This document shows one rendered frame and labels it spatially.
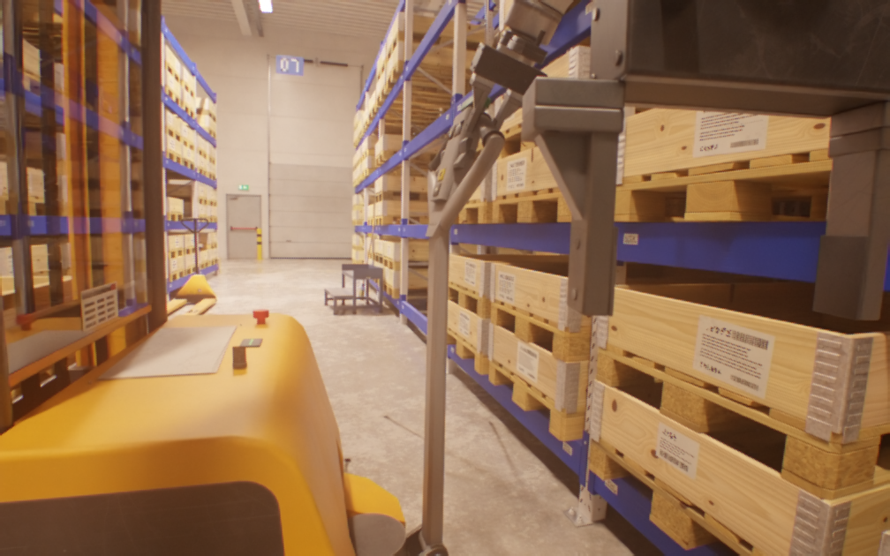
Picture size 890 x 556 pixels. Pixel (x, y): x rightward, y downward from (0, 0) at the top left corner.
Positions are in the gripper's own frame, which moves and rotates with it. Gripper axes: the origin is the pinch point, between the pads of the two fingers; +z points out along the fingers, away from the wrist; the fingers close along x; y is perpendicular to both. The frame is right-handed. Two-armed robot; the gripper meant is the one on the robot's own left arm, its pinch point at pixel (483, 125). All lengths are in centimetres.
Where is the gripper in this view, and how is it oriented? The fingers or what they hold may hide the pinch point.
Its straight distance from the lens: 92.2
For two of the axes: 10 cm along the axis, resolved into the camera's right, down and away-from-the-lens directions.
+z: -3.9, 7.8, 4.9
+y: -1.1, -5.7, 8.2
